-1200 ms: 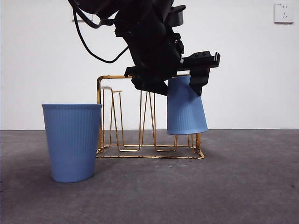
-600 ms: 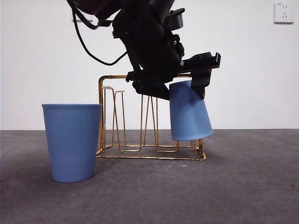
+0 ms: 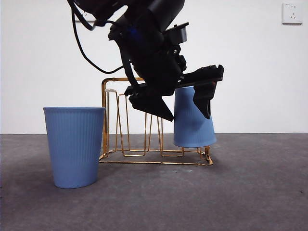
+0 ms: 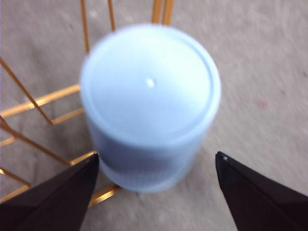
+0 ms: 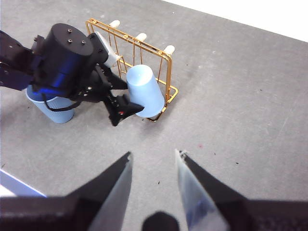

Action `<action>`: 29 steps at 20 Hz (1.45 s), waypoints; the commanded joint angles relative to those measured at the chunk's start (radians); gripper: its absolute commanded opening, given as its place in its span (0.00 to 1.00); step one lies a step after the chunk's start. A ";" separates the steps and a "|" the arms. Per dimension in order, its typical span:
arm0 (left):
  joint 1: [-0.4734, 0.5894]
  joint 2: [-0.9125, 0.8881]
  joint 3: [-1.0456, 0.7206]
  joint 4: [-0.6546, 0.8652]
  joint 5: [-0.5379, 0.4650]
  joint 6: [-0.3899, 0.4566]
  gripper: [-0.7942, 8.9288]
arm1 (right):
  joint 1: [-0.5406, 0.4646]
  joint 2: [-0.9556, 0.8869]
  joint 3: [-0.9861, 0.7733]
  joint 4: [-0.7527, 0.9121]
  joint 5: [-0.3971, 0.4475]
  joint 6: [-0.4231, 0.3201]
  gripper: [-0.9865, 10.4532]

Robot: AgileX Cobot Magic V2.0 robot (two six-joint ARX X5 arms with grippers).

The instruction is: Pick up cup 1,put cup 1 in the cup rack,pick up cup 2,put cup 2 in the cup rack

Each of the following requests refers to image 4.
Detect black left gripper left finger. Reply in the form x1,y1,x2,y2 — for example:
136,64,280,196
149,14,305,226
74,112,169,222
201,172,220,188
0,153,100,231

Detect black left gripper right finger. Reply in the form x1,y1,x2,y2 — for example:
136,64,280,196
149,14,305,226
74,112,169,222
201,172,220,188
215,151,308,231

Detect blue ribbed plastic cup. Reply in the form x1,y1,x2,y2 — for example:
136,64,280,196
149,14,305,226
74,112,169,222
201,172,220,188
80,23,222,193

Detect gold wire cup rack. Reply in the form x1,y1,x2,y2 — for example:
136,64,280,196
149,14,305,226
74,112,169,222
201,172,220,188
0,0,175,210

